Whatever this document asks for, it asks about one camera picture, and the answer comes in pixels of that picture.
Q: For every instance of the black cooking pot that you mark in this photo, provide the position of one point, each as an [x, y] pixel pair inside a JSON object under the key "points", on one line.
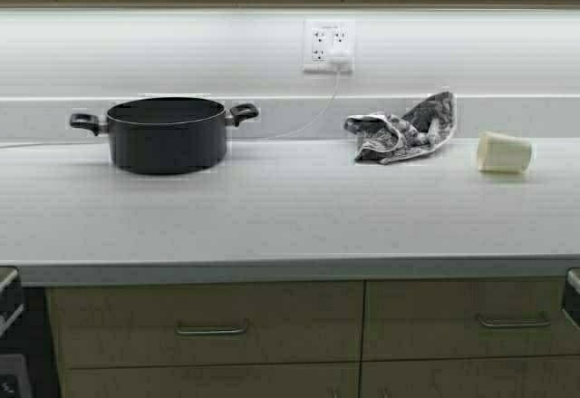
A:
{"points": [[166, 135]]}

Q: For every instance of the left lower cabinet door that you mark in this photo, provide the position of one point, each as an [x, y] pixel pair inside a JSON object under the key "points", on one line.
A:
{"points": [[266, 380]]}

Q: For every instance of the right lower cabinet door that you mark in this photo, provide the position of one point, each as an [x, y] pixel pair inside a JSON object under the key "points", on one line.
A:
{"points": [[546, 376]]}

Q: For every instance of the grey patterned dish towel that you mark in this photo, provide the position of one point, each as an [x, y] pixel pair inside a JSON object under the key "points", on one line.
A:
{"points": [[390, 138]]}

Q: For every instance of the white power adapter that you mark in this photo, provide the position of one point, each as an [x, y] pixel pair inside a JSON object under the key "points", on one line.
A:
{"points": [[340, 59]]}

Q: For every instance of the left lower drawer front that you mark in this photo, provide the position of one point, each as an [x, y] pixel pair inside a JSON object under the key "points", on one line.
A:
{"points": [[258, 323]]}

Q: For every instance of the drawer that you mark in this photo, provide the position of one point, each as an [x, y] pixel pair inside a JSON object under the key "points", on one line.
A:
{"points": [[466, 318], [258, 323]]}

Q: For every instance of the cream plastic cup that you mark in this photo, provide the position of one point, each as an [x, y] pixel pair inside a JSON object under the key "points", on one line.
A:
{"points": [[503, 153]]}

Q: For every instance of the right lower drawer front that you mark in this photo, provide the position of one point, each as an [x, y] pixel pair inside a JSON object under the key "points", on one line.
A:
{"points": [[466, 318]]}

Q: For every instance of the stainless steel microwave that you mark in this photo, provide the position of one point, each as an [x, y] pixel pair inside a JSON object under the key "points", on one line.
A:
{"points": [[15, 381]]}

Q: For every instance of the white wall outlet plate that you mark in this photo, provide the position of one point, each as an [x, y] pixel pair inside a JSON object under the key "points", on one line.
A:
{"points": [[320, 36]]}

